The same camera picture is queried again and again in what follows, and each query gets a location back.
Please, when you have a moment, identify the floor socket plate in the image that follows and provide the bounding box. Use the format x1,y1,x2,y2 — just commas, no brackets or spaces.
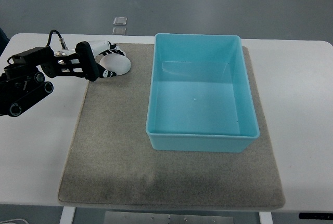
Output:
112,27,126,35
113,17,127,25

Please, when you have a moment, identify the white right table leg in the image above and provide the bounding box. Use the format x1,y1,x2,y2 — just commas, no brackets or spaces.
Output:
259,212,273,224

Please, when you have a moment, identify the black white robotic left hand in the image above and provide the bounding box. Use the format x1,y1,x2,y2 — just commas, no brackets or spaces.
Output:
68,41,127,82

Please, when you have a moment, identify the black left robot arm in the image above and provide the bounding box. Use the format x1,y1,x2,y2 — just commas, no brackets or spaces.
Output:
1,30,86,117

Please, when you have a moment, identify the black table control panel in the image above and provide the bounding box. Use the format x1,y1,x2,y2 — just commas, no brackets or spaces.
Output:
299,213,333,220

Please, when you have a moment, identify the light blue plastic box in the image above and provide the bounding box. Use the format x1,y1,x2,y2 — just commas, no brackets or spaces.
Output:
146,33,260,153

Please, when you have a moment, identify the grey felt mat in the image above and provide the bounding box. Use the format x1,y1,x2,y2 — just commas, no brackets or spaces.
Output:
58,44,285,211

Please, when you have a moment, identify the metal table base plate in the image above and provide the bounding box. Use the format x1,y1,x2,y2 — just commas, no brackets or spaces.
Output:
104,211,235,224

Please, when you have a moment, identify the upper floor socket plate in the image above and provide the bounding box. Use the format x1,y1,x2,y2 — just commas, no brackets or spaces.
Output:
113,17,127,25

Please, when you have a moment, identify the white table leg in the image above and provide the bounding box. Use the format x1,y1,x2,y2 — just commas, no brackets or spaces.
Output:
59,207,76,224
259,212,273,224

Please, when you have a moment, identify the white cable on floor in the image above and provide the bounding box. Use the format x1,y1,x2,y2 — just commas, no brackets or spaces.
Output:
0,217,28,224

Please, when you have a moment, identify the lower floor socket plate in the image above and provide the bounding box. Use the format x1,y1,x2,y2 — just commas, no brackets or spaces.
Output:
112,27,126,35

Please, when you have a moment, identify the white left table leg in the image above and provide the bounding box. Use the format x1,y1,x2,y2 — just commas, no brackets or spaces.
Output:
59,207,76,224

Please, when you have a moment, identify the white round toy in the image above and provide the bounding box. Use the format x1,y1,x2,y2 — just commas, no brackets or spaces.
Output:
99,54,131,76

